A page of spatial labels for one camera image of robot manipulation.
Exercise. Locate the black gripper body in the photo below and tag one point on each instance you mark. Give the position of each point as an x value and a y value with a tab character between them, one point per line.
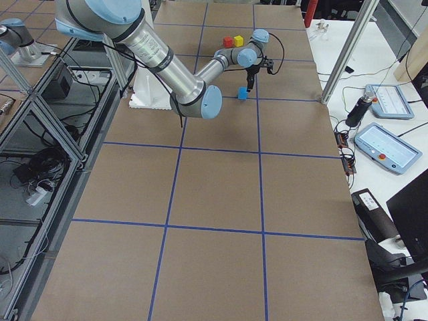
253	69

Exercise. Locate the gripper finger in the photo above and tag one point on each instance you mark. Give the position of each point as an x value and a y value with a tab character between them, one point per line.
250	82

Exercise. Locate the blue cube block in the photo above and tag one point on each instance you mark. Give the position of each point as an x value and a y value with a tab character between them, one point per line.
242	93

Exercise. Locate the red cube block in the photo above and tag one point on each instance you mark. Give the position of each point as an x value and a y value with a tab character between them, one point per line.
228	42

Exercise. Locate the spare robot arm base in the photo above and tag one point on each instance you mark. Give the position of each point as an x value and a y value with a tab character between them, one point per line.
19	44

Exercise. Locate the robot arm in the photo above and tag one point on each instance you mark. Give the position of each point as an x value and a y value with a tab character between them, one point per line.
124	22

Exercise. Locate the yellow cube block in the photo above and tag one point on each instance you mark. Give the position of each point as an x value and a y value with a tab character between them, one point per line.
238	41

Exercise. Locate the red cylinder object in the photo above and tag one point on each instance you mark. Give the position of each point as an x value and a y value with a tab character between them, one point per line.
310	11

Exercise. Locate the black water bottle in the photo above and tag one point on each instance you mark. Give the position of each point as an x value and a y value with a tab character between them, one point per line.
358	111

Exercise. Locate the orange electronics board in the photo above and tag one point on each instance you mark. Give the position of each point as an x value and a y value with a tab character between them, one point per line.
346	153

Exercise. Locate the far teach pendant tablet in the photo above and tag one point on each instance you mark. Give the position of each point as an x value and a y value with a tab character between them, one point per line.
389	102

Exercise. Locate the teach pendant tablet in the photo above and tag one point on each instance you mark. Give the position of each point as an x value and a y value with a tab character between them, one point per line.
389	102
387	149

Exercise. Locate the near teach pendant tablet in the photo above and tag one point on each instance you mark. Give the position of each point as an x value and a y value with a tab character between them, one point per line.
387	149

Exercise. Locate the black cardboard box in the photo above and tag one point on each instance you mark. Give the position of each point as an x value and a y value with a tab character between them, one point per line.
374	218

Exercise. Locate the black monitor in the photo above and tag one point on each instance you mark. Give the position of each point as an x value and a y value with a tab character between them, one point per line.
408	209

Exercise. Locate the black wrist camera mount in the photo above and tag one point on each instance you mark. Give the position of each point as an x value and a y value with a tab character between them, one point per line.
268	64

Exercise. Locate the white camera pillar mount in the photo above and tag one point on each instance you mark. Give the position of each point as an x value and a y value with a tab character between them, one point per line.
148	92

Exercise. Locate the aluminium frame post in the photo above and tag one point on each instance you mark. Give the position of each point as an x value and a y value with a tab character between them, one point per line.
358	27

